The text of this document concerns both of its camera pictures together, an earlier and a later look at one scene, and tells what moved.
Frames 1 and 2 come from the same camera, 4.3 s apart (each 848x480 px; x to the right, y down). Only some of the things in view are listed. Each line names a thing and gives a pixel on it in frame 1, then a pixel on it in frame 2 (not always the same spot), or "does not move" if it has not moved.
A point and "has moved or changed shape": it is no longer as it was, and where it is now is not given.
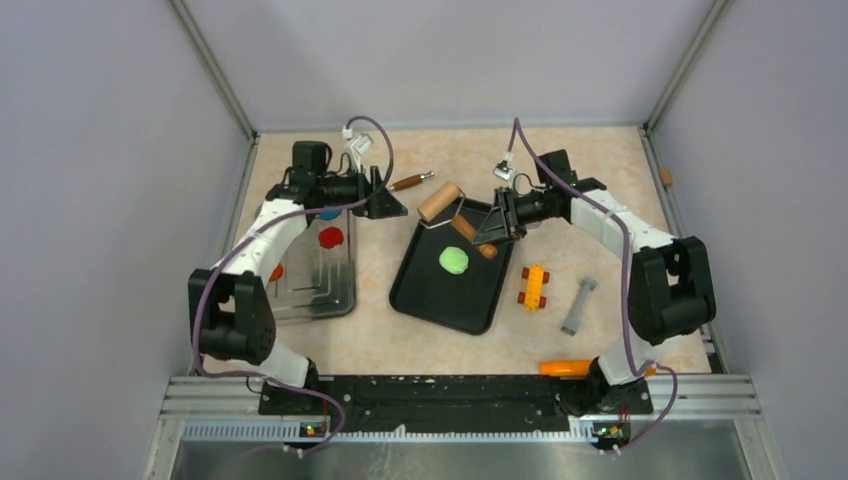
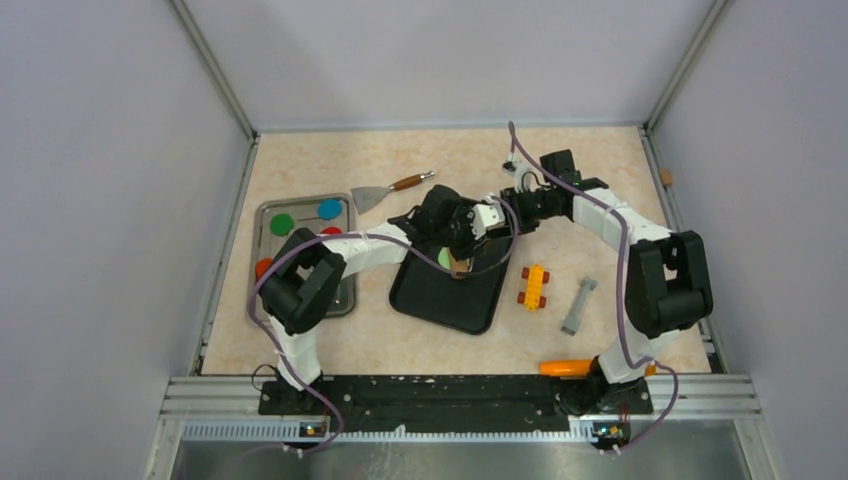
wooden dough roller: (440, 198) has moved or changed shape
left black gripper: (382, 203) → (470, 243)
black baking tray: (464, 302) does not move
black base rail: (437, 403) does not move
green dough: (453, 260) does not move
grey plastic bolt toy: (573, 320) does not move
